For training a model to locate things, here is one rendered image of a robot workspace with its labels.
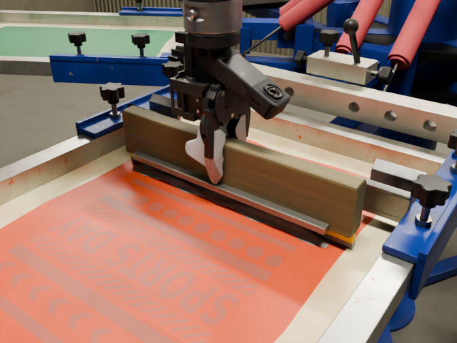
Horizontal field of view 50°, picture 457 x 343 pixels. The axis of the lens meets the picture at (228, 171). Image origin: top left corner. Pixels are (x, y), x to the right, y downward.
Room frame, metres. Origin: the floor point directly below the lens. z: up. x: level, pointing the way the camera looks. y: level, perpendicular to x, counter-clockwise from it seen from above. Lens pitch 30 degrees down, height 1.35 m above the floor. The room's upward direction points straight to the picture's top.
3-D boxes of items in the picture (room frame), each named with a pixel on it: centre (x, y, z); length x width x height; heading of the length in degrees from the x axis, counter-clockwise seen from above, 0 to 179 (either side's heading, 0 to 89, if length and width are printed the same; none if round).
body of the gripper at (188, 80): (0.64, 0.03, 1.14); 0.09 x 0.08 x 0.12; 54
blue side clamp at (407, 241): (0.55, -0.29, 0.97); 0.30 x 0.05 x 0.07; 144
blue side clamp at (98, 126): (0.88, 0.16, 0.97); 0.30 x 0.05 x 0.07; 144
